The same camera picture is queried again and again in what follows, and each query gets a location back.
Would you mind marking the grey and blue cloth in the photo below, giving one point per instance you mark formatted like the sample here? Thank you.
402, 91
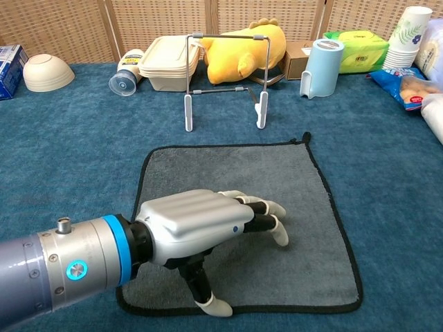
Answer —
277, 173

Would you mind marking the translucent plastic bag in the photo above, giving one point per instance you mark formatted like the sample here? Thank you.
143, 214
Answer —
434, 114

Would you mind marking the green tissue pack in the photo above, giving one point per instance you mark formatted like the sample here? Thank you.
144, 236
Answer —
363, 52

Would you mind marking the beige plastic lunch box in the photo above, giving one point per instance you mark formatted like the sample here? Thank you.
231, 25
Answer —
162, 65

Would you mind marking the beige upturned bowl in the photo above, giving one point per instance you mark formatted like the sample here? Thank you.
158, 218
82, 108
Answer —
46, 74

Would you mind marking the light blue cylindrical mug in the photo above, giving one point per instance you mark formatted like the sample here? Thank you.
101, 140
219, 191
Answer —
325, 69

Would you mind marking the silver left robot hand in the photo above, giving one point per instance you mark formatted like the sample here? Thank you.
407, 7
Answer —
194, 218

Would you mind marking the blue toothpaste box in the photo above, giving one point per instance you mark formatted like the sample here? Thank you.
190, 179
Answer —
10, 72

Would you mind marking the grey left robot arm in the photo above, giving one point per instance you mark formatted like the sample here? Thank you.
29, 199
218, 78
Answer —
52, 263

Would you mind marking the blue cookie snack bag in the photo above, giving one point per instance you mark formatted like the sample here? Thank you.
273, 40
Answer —
412, 90

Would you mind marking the stack of paper cups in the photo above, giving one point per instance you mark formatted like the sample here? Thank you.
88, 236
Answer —
405, 38

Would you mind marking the brown cardboard box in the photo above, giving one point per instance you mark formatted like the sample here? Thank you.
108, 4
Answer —
294, 64

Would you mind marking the yellow plush toy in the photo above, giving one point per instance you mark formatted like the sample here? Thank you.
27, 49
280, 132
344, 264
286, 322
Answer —
228, 58

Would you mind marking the blue table carpet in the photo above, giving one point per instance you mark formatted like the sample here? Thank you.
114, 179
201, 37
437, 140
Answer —
69, 155

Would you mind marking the mayonnaise squeeze bottle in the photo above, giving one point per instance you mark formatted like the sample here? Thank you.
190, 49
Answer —
122, 84

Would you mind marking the wicker folding screen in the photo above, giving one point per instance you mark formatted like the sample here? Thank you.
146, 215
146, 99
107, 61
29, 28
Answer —
162, 20

